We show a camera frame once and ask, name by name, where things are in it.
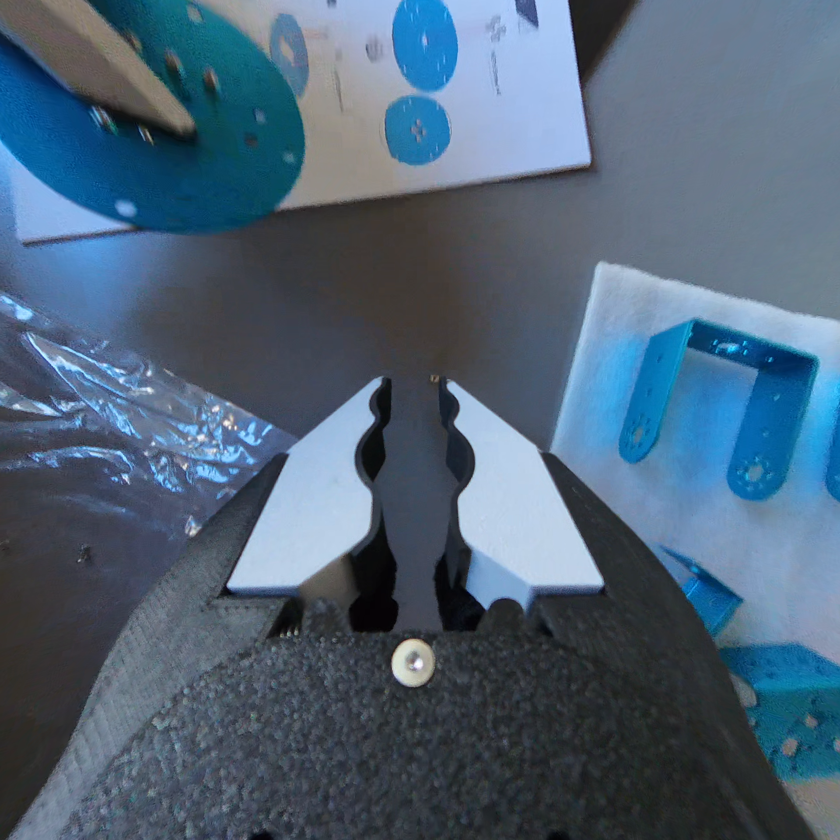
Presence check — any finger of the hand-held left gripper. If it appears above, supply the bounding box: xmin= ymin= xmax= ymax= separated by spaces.
xmin=0 ymin=0 xmax=199 ymax=139

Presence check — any clear plastic bag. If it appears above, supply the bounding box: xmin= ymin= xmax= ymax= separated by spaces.
xmin=0 ymin=292 xmax=300 ymax=547

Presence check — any white foam pad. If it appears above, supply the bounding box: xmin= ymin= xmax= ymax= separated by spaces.
xmin=550 ymin=261 xmax=840 ymax=840

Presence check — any white assembly guide sheet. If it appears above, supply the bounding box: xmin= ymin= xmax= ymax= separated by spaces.
xmin=13 ymin=0 xmax=593 ymax=245

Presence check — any blue U bracket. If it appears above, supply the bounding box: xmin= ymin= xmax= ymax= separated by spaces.
xmin=618 ymin=318 xmax=821 ymax=503
xmin=825 ymin=394 xmax=840 ymax=503

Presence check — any blue perforated bracket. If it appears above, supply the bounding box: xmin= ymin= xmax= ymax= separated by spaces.
xmin=718 ymin=643 xmax=840 ymax=783

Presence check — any teal round metal disc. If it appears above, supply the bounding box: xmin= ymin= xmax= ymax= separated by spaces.
xmin=0 ymin=0 xmax=307 ymax=235

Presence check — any black flat panel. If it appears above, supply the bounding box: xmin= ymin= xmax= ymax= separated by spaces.
xmin=570 ymin=0 xmax=639 ymax=83

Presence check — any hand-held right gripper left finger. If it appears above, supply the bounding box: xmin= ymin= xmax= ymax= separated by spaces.
xmin=226 ymin=376 xmax=395 ymax=601

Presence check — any small blue L bracket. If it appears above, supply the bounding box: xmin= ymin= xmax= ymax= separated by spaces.
xmin=658 ymin=545 xmax=744 ymax=637

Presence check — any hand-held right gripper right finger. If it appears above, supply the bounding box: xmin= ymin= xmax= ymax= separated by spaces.
xmin=438 ymin=376 xmax=605 ymax=610

